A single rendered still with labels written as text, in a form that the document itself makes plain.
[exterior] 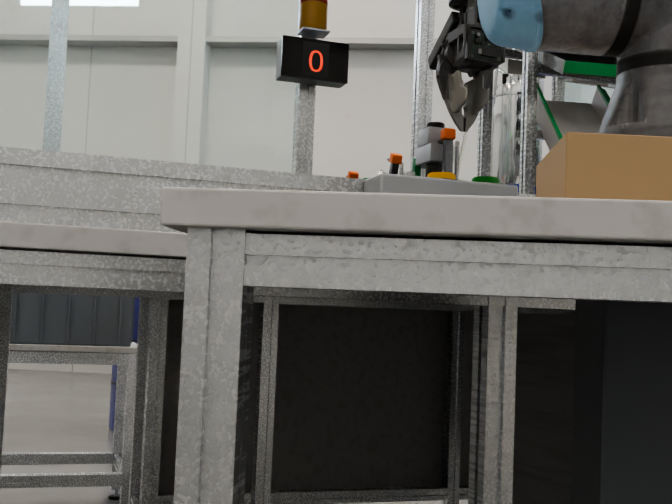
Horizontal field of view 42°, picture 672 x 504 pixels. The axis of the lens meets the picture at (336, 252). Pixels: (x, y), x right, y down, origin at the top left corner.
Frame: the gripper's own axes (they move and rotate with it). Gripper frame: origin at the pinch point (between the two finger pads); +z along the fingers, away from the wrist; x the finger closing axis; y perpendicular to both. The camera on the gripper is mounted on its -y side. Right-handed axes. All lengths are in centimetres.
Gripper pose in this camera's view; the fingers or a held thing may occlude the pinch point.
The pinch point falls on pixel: (461, 124)
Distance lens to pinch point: 142.9
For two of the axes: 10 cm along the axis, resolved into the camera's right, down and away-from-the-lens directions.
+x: 9.5, 0.6, 3.1
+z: -0.4, 10.0, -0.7
